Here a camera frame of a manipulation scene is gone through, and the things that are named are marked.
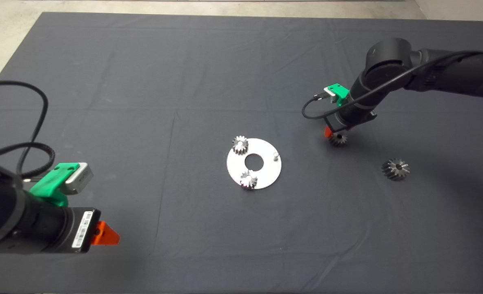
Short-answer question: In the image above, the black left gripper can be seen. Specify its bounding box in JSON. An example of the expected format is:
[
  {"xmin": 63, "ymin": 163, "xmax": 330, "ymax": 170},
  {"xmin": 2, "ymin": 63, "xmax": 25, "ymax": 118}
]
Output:
[{"xmin": 26, "ymin": 200, "xmax": 120, "ymax": 254}]

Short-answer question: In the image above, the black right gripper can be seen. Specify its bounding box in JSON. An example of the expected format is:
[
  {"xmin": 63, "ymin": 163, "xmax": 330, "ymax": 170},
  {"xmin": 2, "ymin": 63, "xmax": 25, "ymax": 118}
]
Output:
[{"xmin": 324, "ymin": 106, "xmax": 378, "ymax": 138}]

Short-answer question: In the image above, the large steel gear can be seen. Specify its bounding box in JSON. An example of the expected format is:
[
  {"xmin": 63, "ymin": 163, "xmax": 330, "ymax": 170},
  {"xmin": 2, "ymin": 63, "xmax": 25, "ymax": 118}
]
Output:
[{"xmin": 382, "ymin": 158, "xmax": 411, "ymax": 181}]

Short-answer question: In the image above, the round metal plate with hole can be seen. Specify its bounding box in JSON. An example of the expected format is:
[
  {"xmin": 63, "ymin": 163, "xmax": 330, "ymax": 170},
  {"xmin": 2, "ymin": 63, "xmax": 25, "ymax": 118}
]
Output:
[{"xmin": 227, "ymin": 138, "xmax": 283, "ymax": 190}]

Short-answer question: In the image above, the dark grey table cloth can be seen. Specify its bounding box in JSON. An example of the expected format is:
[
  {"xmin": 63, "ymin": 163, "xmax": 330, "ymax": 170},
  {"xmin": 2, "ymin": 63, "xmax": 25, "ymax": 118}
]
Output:
[{"xmin": 0, "ymin": 12, "xmax": 483, "ymax": 294}]

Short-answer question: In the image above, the green right camera mount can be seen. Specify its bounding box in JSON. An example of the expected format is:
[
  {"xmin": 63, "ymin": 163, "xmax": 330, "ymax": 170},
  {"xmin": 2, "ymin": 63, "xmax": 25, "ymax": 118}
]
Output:
[{"xmin": 326, "ymin": 83, "xmax": 350, "ymax": 107}]

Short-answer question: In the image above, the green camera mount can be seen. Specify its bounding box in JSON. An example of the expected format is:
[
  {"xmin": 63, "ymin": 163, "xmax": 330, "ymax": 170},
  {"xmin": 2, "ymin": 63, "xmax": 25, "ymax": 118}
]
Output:
[
  {"xmin": 30, "ymin": 163, "xmax": 80, "ymax": 207},
  {"xmin": 326, "ymin": 83, "xmax": 350, "ymax": 107}
]

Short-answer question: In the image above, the silver left camera box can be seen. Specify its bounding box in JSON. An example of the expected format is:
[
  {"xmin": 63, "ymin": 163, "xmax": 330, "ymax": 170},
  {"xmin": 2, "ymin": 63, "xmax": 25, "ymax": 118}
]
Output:
[{"xmin": 64, "ymin": 163, "xmax": 94, "ymax": 194}]

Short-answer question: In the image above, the green left camera mount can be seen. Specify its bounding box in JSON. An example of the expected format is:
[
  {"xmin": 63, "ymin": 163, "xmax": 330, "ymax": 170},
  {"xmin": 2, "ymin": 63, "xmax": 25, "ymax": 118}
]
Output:
[{"xmin": 30, "ymin": 163, "xmax": 80, "ymax": 207}]

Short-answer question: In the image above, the thick black left cable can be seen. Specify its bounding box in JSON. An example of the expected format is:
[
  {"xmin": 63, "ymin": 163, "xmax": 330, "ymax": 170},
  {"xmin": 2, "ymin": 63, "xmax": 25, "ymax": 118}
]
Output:
[{"xmin": 0, "ymin": 142, "xmax": 56, "ymax": 182}]

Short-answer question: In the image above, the thin black left cable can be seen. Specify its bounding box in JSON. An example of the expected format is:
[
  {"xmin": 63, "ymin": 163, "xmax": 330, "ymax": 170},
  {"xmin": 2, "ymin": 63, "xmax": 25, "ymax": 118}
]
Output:
[{"xmin": 0, "ymin": 80, "xmax": 49, "ymax": 180}]

